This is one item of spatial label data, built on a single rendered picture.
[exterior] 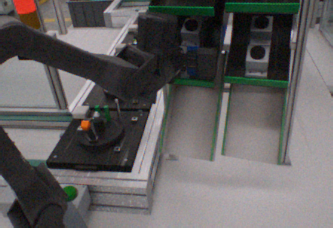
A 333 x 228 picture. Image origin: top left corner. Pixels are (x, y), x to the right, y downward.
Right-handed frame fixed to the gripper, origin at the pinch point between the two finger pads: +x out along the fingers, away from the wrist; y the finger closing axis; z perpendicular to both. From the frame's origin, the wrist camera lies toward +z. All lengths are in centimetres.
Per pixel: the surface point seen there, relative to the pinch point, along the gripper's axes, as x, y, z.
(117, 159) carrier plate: 0.6, 16.9, -29.0
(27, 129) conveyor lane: 12, 57, -31
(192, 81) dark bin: -0.8, -3.6, -5.2
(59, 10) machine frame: 100, 103, 0
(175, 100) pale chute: 10.4, 3.6, -14.5
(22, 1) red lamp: 6.0, 45.1, 11.0
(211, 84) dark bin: -0.5, -7.6, -5.6
